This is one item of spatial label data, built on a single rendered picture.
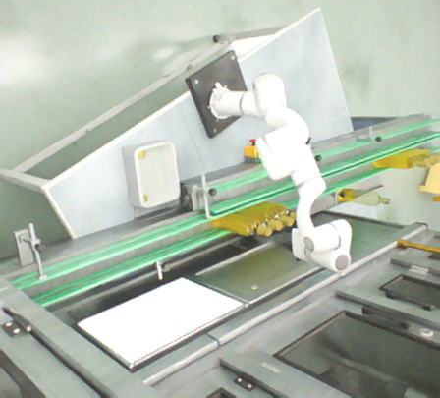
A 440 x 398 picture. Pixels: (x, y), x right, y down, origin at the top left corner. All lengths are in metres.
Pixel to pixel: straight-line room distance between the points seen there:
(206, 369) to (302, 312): 0.38
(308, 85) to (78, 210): 1.30
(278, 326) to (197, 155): 0.84
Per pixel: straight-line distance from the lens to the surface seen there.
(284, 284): 1.72
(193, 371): 1.40
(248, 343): 1.50
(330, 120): 2.73
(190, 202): 1.96
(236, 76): 2.20
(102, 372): 0.75
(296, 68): 2.52
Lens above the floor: 2.40
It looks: 49 degrees down
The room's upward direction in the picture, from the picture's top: 100 degrees clockwise
